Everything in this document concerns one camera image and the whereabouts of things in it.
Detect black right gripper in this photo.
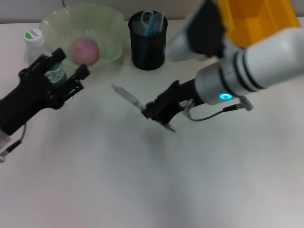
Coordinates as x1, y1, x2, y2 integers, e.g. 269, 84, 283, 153
141, 79, 204, 124

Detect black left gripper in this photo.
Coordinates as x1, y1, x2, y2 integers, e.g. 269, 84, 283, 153
0, 47, 91, 136

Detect pink peach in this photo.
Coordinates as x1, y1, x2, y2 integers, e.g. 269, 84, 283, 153
70, 37, 100, 67

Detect white silver pen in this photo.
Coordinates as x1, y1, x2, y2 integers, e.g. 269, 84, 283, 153
111, 84, 177, 133

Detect clear green-label water bottle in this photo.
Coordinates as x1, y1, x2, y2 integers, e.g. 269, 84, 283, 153
23, 28, 69, 105

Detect blue scissors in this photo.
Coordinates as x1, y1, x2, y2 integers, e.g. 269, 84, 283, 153
139, 10, 165, 67

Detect translucent green fruit plate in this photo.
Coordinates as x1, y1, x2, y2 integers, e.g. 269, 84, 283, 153
38, 3, 127, 76

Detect black mesh pen holder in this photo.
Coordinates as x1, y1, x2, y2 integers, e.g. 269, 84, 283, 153
128, 10, 168, 71

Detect yellow plastic bin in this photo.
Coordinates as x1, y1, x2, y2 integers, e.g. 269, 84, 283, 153
215, 0, 301, 50

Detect metal right arm cable connector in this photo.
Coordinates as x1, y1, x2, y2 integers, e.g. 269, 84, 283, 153
180, 99, 195, 116

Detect grey right arm cable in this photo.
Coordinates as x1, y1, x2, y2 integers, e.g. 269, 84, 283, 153
184, 95, 254, 122

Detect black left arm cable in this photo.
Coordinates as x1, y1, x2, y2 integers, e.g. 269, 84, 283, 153
0, 123, 27, 164

